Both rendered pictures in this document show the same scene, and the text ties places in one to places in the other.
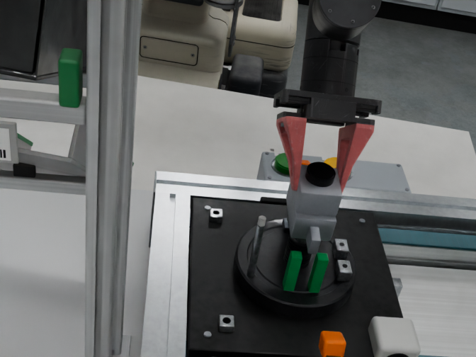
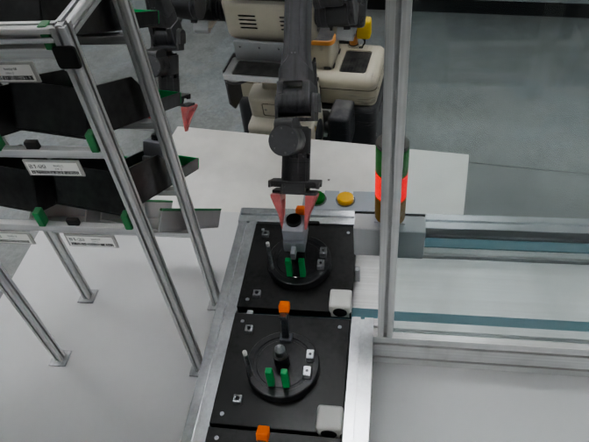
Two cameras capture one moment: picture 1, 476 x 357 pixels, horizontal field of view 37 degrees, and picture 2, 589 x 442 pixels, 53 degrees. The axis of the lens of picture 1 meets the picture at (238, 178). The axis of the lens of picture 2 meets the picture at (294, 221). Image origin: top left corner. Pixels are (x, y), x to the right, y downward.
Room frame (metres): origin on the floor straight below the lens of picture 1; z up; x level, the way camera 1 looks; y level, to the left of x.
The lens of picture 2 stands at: (-0.18, -0.38, 1.97)
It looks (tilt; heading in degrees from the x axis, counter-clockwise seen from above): 46 degrees down; 21
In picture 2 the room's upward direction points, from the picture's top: 7 degrees counter-clockwise
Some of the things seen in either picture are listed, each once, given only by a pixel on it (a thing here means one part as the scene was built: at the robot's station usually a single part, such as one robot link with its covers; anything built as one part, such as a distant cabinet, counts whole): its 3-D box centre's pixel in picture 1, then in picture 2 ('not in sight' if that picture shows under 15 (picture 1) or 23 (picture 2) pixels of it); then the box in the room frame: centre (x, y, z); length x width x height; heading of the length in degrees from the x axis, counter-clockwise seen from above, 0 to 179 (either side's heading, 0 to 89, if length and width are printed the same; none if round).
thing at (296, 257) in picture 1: (292, 270); (288, 267); (0.54, -0.07, 1.01); 0.01 x 0.01 x 0.05; 8
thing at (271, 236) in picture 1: (295, 265); (299, 261); (0.59, -0.08, 0.98); 0.14 x 0.14 x 0.02
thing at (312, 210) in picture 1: (315, 202); (294, 233); (0.58, -0.08, 1.09); 0.08 x 0.04 x 0.07; 8
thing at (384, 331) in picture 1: (392, 344); (340, 303); (0.51, -0.19, 0.97); 0.05 x 0.05 x 0.04; 8
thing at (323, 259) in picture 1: (317, 273); (301, 267); (0.55, -0.10, 1.01); 0.01 x 0.01 x 0.05; 8
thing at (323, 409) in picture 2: not in sight; (280, 357); (0.34, -0.12, 1.01); 0.24 x 0.24 x 0.13; 8
